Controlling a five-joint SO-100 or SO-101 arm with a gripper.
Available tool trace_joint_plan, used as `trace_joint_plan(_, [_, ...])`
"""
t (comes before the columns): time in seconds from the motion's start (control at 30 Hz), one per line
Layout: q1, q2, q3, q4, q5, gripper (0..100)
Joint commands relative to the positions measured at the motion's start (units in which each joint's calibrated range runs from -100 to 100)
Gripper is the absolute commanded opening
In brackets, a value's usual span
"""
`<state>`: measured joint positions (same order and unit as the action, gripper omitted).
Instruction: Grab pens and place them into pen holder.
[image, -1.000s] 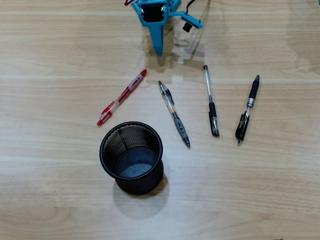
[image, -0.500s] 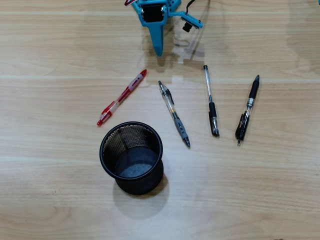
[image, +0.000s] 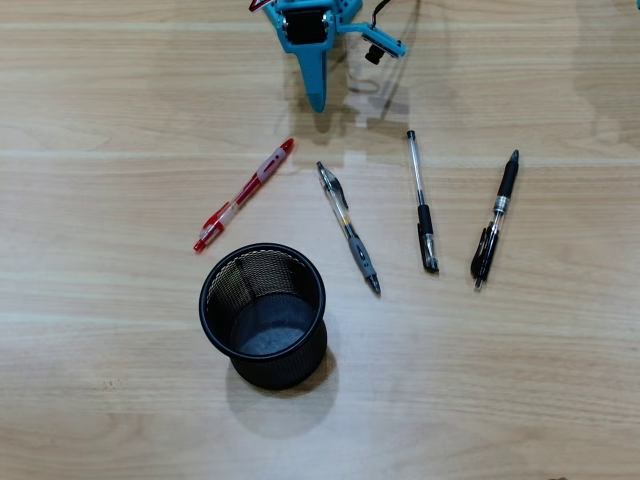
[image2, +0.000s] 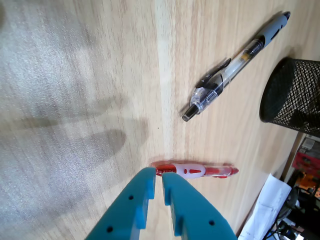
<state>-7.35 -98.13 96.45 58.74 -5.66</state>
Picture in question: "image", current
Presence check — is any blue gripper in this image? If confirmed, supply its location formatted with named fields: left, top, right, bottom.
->
left=269, top=0, right=364, bottom=112

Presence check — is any red clear retractable pen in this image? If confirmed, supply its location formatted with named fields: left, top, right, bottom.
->
left=193, top=138, right=295, bottom=253

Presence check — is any clear pen grey grip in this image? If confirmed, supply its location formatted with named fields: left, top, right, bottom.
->
left=316, top=160, right=382, bottom=296

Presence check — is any clear stick pen black cap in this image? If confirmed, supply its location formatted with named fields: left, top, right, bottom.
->
left=406, top=130, right=440, bottom=275

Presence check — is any black retractable pen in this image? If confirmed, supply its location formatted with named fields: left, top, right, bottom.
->
left=469, top=149, right=520, bottom=292

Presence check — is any black mesh pen holder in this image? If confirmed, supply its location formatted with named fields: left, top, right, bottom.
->
left=198, top=243, right=329, bottom=392

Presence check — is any blue mounted wrist camera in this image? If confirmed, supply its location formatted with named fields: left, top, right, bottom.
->
left=339, top=22, right=409, bottom=65

